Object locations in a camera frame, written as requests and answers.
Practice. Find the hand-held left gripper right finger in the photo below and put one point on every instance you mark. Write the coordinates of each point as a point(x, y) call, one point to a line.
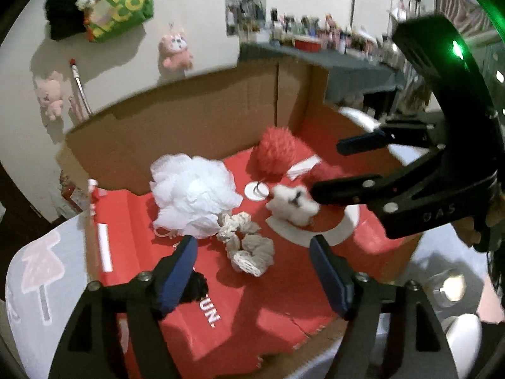
point(329, 276)

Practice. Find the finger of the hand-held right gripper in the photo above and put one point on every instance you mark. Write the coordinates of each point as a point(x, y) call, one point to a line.
point(363, 142)
point(343, 191)

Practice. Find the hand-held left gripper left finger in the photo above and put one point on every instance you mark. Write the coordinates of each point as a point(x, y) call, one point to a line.
point(179, 276)

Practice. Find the black scrunchie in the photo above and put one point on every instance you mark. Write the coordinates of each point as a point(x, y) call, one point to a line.
point(197, 286)

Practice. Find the red and white plush toy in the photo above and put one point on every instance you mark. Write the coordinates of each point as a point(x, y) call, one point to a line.
point(292, 205)

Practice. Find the cream crochet scrunchie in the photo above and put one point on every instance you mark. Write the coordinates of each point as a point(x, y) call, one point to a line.
point(252, 252)

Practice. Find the red mesh bath pouf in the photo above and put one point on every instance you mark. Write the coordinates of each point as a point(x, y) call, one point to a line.
point(276, 150)

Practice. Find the white mesh bath pouf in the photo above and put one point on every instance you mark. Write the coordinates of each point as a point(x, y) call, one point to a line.
point(193, 189)

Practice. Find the cardboard box red lining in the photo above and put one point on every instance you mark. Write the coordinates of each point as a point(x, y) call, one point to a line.
point(177, 126)

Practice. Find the person's right hand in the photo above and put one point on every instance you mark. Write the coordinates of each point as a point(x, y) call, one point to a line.
point(467, 231)

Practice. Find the table with dark green cloth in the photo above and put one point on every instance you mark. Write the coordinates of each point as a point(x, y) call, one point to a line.
point(355, 71)

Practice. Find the row of cosmetic bottles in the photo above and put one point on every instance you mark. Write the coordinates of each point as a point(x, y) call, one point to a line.
point(335, 35)

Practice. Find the red basin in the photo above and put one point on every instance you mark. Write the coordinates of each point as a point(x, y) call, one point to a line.
point(307, 44)

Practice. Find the pink curtain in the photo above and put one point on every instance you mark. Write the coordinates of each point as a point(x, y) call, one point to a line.
point(469, 12)

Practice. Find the pink white-faced plush toy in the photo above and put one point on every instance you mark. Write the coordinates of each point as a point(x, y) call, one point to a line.
point(175, 51)

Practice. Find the green tote bag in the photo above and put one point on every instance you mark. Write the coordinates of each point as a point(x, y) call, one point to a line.
point(126, 4)

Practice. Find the black backpack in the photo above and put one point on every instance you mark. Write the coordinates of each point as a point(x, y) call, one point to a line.
point(63, 15)

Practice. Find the wall mirror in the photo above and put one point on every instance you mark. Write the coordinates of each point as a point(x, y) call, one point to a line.
point(246, 8)

